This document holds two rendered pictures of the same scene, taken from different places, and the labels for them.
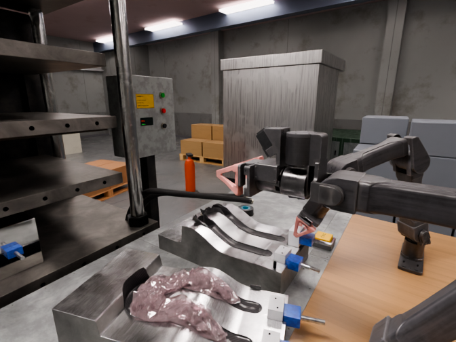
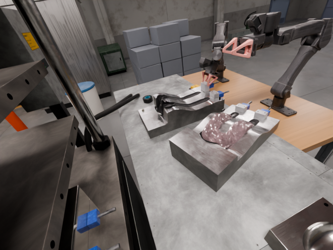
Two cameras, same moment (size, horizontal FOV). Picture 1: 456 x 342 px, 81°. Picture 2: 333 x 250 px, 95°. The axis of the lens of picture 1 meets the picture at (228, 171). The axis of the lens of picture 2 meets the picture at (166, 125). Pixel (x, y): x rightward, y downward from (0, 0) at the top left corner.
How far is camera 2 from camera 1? 81 cm
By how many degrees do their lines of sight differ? 48
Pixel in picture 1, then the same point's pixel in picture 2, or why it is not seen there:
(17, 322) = (178, 219)
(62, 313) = (223, 170)
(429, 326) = (296, 72)
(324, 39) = not seen: outside the picture
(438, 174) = (173, 51)
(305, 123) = (86, 46)
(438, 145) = (169, 37)
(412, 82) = (113, 8)
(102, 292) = (212, 152)
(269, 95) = not seen: hidden behind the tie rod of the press
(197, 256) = (180, 123)
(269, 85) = not seen: hidden behind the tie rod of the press
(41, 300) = (162, 205)
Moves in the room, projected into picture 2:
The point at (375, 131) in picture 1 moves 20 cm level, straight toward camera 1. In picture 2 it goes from (135, 38) to (138, 39)
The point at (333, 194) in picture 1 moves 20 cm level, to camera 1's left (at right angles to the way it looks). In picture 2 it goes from (288, 36) to (284, 49)
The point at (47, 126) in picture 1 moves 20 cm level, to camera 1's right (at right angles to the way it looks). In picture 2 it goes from (17, 89) to (86, 63)
